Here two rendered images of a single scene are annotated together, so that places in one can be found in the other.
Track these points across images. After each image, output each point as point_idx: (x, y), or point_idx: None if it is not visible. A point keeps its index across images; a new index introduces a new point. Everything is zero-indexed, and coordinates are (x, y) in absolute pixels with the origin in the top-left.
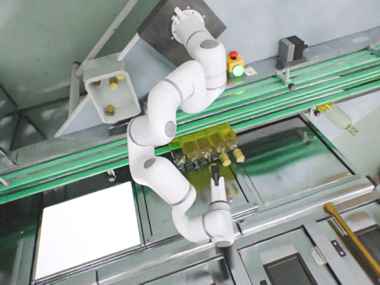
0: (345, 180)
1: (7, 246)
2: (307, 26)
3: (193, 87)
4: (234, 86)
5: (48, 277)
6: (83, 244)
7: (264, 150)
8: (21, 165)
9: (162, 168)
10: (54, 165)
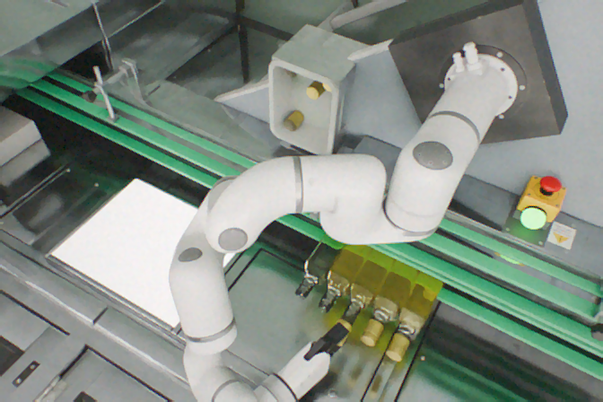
0: None
1: (71, 187)
2: None
3: (334, 204)
4: (502, 237)
5: (61, 265)
6: (126, 262)
7: (477, 377)
8: (146, 106)
9: (189, 278)
10: (177, 138)
